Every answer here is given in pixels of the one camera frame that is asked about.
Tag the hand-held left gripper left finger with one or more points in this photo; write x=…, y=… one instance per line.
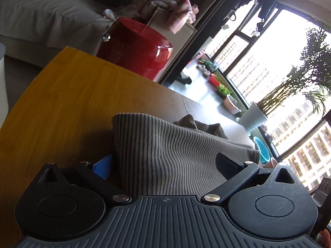
x=103, y=167

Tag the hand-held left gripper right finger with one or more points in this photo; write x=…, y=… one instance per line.
x=227, y=165

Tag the striped knit sweater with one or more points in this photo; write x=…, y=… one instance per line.
x=168, y=155

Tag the pink clothes pile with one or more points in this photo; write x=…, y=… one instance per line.
x=178, y=10

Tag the hanging dark clothes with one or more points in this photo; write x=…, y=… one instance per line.
x=266, y=2

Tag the blue basin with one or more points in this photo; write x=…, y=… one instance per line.
x=263, y=151

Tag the orange bucket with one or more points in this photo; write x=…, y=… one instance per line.
x=272, y=162

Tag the white ribbed plant pot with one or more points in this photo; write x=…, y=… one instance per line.
x=252, y=118

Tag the pink basin with metal bowl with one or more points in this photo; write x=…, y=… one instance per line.
x=232, y=104

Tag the green seedling tray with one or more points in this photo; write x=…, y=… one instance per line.
x=224, y=91

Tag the red basin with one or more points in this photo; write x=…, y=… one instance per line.
x=214, y=80

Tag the tall bamboo plant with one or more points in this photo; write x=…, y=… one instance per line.
x=284, y=93

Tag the pair of small shoes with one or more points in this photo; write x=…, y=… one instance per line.
x=204, y=71

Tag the green toy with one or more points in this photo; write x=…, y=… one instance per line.
x=209, y=65

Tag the red glossy bin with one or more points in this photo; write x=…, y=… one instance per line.
x=134, y=49

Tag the black framed window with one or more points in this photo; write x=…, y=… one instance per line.
x=244, y=35

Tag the dark curtain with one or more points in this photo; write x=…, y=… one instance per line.
x=214, y=13

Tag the grey sofa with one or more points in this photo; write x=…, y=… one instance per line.
x=46, y=18

